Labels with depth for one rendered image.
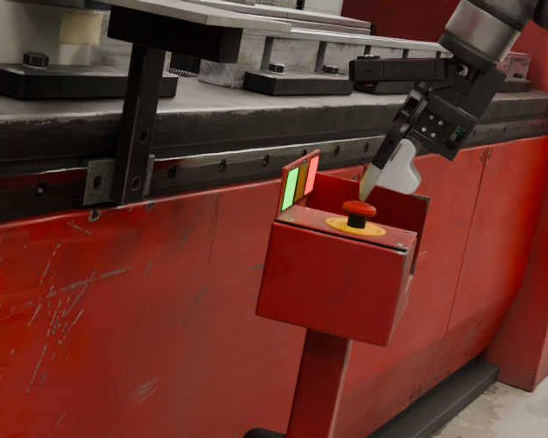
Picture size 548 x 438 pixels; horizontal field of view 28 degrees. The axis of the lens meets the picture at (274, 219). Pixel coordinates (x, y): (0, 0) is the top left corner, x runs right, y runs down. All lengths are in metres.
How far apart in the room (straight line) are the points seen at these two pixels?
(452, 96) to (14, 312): 0.53
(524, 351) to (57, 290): 2.31
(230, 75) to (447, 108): 0.50
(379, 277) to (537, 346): 2.11
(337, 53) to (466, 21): 0.77
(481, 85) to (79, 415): 0.60
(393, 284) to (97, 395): 0.38
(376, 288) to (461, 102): 0.23
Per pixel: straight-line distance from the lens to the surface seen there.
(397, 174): 1.25
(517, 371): 3.36
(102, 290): 1.26
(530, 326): 3.32
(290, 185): 1.28
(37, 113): 1.10
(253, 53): 1.68
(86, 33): 1.33
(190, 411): 1.55
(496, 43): 1.22
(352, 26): 2.65
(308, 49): 1.86
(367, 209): 1.27
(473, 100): 1.24
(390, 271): 1.24
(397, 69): 1.25
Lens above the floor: 1.04
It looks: 12 degrees down
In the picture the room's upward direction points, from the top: 11 degrees clockwise
